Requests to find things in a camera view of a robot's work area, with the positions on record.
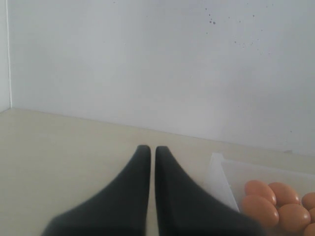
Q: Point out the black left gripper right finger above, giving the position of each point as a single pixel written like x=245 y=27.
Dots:
x=185 y=209

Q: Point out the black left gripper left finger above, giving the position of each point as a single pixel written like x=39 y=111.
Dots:
x=119 y=209

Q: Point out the brown egg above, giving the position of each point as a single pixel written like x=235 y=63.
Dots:
x=309 y=230
x=284 y=193
x=312 y=215
x=293 y=218
x=308 y=200
x=261 y=210
x=257 y=187

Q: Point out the clear plastic storage box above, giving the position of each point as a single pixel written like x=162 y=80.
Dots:
x=225 y=180

